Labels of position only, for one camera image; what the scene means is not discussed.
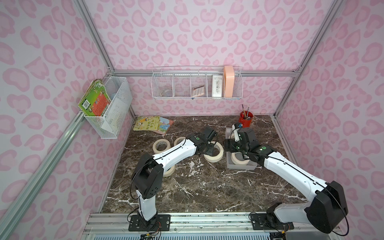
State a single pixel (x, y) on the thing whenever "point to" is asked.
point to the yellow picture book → (146, 123)
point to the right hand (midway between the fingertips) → (227, 141)
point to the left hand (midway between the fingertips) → (209, 146)
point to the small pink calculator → (198, 91)
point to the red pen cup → (246, 122)
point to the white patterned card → (217, 86)
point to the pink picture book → (164, 124)
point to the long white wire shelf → (197, 82)
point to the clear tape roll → (166, 93)
